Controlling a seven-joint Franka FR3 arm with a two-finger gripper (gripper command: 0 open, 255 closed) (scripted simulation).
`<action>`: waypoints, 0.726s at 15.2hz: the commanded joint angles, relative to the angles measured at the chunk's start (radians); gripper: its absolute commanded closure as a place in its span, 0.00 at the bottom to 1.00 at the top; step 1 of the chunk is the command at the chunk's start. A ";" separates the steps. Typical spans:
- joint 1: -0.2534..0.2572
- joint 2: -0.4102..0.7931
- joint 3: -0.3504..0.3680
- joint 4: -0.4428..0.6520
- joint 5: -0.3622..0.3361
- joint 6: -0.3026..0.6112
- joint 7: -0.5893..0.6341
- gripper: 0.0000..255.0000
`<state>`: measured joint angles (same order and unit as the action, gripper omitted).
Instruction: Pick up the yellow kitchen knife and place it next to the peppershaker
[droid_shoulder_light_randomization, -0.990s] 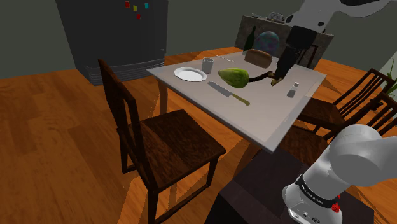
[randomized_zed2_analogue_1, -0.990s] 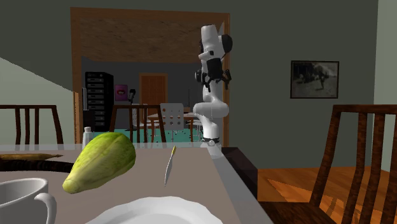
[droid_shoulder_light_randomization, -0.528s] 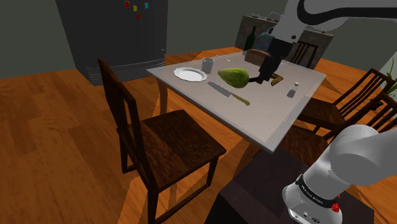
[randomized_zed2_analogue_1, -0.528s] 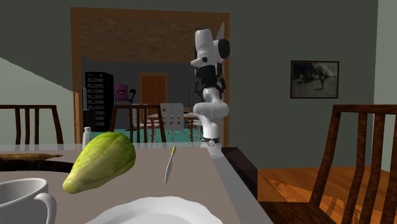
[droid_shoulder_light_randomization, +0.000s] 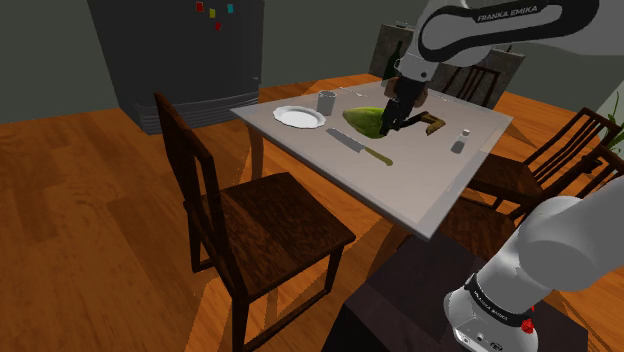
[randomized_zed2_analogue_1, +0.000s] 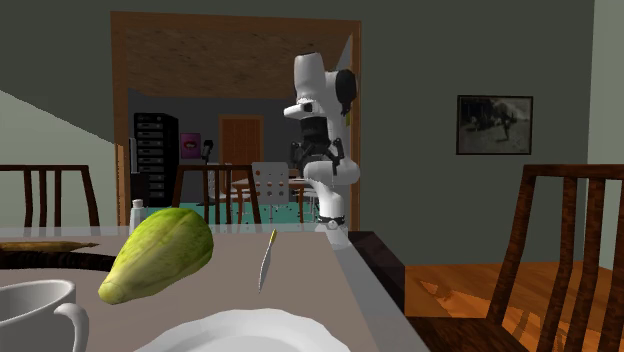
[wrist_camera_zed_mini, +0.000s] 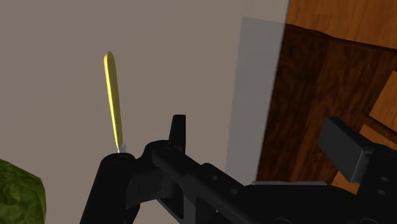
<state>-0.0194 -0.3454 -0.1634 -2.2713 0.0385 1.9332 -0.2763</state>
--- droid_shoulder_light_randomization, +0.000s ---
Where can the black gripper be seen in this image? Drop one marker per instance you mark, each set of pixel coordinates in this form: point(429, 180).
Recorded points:
point(408, 90)

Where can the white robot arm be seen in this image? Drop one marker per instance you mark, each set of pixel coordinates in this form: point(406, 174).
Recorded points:
point(556, 244)

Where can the green melon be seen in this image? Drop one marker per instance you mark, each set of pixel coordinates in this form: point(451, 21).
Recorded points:
point(363, 122)

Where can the brown blocky object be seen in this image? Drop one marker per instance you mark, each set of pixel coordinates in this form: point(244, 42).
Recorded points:
point(422, 96)

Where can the brown bent object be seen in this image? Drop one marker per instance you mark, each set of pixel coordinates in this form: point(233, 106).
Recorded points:
point(434, 122)

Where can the silver fork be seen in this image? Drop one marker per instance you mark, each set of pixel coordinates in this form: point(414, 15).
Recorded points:
point(353, 91)

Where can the dark green bottle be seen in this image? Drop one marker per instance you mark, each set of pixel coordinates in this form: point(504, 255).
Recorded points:
point(391, 63)

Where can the white-topped dining table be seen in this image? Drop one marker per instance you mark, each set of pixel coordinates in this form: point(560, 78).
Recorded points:
point(419, 175)

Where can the grey salt shaker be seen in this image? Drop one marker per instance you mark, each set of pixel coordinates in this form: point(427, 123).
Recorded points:
point(460, 143)

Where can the grey cup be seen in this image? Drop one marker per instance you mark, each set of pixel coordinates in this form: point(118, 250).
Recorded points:
point(325, 103)

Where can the dark wooden chair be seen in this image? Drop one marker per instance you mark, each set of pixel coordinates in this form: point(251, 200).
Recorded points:
point(507, 175)
point(475, 85)
point(478, 224)
point(273, 219)

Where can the white plate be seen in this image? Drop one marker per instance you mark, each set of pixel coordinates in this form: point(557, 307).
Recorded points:
point(299, 117)

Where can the dark robot stand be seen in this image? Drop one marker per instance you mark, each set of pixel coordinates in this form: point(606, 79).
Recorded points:
point(414, 287)

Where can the green house plant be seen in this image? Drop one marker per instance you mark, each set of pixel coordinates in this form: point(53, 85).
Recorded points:
point(615, 124)

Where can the dark grey refrigerator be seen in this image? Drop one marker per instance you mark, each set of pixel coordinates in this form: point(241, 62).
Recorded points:
point(185, 63)

